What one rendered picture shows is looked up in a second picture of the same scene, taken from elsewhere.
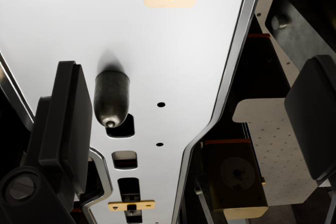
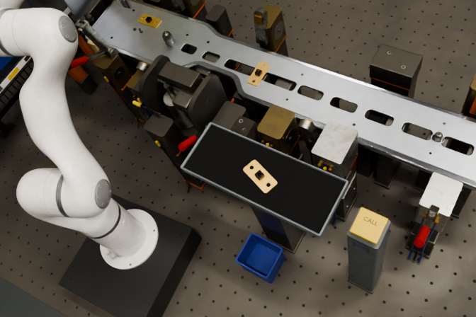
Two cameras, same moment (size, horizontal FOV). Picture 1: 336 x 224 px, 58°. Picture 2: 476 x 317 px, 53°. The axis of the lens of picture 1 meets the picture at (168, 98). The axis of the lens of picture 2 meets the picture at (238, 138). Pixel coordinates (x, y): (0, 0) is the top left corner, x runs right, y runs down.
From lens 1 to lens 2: 164 cm
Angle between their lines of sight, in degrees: 77
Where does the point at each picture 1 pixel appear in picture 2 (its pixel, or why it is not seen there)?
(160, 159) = (219, 45)
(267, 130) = not seen: hidden behind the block
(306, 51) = not seen: outside the picture
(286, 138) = (414, 44)
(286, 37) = (177, 3)
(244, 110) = (211, 17)
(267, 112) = (217, 11)
